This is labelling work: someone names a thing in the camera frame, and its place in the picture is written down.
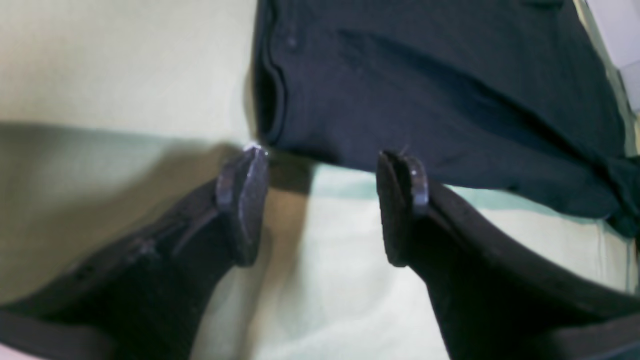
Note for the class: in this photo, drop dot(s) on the light green table cloth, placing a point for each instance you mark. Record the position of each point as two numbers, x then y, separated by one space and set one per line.
112 110

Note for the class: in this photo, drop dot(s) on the white bin lower right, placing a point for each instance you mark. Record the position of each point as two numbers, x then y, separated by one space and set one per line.
618 23

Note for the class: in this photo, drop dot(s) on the dark navy T-shirt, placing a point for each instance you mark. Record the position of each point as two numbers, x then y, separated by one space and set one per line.
506 95

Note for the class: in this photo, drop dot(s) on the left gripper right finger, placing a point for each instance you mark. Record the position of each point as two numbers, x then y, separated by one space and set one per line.
493 298

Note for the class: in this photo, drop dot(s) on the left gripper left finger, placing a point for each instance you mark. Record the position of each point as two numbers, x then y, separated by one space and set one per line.
143 296

